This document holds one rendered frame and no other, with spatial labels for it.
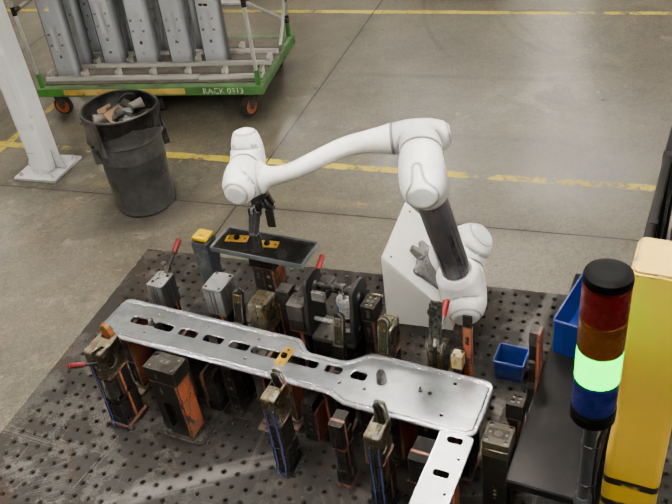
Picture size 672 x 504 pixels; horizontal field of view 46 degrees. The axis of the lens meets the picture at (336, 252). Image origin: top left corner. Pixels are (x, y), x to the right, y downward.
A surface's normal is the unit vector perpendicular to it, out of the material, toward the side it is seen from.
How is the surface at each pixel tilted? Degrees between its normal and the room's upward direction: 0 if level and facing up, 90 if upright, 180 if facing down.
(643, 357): 90
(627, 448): 87
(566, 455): 0
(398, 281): 90
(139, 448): 0
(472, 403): 0
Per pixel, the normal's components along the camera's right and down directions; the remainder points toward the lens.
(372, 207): -0.11, -0.79
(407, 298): -0.30, 0.60
